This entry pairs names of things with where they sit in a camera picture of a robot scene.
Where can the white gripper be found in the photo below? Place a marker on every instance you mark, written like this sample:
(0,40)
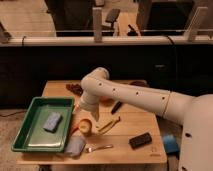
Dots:
(90,102)

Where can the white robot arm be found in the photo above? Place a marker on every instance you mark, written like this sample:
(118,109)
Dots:
(194,113)

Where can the metal cup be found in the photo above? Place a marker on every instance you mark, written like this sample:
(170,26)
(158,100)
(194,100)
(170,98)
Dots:
(75,146)

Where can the yellow french fries toy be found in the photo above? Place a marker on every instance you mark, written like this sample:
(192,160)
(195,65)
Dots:
(109,126)

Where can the black marker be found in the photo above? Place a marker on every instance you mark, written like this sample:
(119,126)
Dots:
(116,107)

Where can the dark red grapes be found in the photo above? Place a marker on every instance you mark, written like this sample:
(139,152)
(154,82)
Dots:
(75,89)

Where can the wooden table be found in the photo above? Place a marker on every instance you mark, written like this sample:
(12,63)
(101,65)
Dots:
(134,121)

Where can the blue sponge in tray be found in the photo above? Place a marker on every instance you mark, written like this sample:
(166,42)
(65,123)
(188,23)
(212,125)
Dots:
(52,122)

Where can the black rectangular block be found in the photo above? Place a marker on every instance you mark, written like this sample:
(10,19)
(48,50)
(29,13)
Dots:
(140,140)

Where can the green plastic tray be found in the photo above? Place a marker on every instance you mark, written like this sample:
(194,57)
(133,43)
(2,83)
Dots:
(32,137)

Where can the blue object beside table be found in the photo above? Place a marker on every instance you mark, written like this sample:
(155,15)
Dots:
(170,144)

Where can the white horizontal rail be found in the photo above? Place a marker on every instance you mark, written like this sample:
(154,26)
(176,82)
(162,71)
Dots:
(106,41)

